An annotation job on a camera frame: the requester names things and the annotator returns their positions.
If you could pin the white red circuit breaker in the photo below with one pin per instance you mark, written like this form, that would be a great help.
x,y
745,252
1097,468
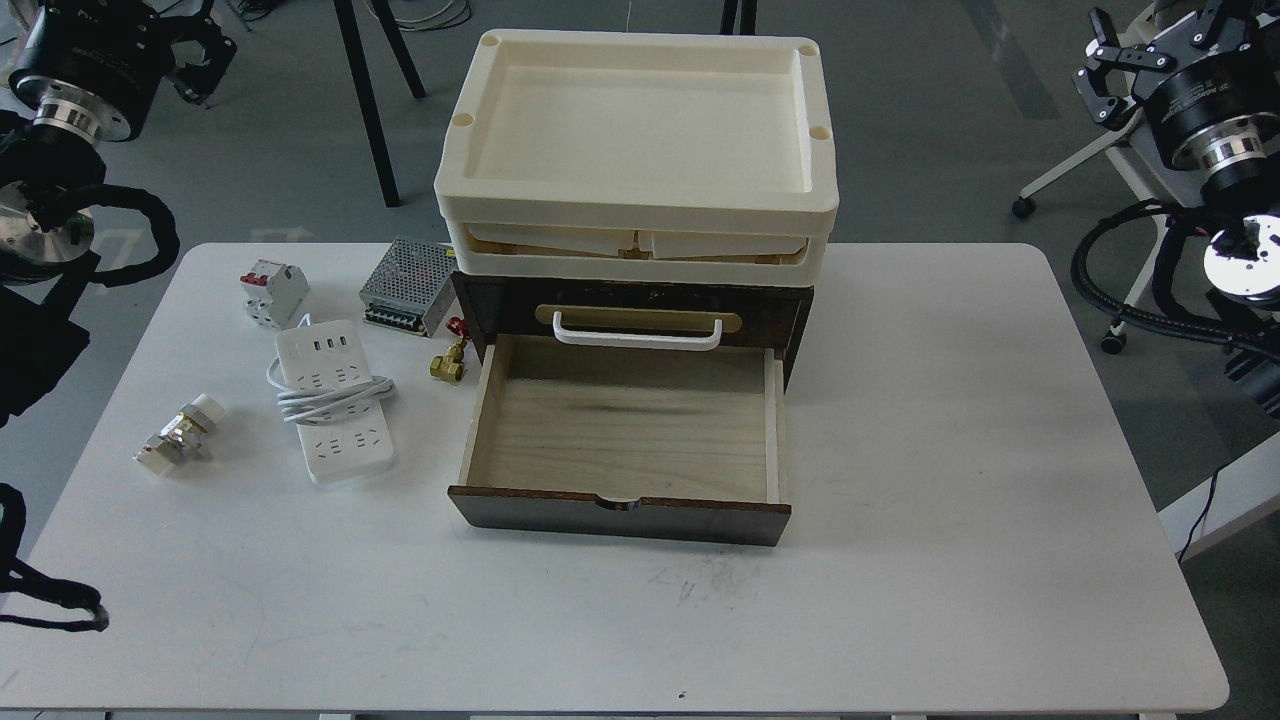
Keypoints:
x,y
275,291

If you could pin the white power strip with cable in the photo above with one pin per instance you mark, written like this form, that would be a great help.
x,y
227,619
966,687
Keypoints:
x,y
326,389

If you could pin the open wooden drawer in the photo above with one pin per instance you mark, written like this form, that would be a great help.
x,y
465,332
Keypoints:
x,y
627,442

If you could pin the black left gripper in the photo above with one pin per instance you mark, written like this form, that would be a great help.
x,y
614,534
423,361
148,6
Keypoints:
x,y
189,50

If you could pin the white metal pipe fitting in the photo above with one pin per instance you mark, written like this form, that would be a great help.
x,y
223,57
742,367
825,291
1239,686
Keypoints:
x,y
182,438

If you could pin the cream plastic tray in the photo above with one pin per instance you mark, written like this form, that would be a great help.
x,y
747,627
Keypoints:
x,y
640,132
598,254

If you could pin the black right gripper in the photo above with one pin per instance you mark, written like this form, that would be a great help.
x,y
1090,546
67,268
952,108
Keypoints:
x,y
1206,68

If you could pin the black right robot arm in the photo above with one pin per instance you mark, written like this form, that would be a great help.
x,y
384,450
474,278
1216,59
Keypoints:
x,y
1215,275

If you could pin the lower cream plastic tray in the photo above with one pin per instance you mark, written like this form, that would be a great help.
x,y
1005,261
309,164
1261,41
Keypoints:
x,y
598,254

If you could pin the brass valve red handle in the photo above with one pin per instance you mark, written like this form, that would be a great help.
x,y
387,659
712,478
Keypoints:
x,y
450,366

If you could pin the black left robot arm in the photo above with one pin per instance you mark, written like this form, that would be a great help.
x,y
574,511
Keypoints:
x,y
89,72

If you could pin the silver metal power supply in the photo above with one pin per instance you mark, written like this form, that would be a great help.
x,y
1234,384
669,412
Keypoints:
x,y
410,289

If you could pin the upper cream plastic tray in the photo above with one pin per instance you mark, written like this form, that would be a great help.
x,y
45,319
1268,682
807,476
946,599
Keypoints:
x,y
640,132

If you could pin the white office chair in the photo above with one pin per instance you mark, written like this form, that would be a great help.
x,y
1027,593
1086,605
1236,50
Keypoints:
x,y
1036,46

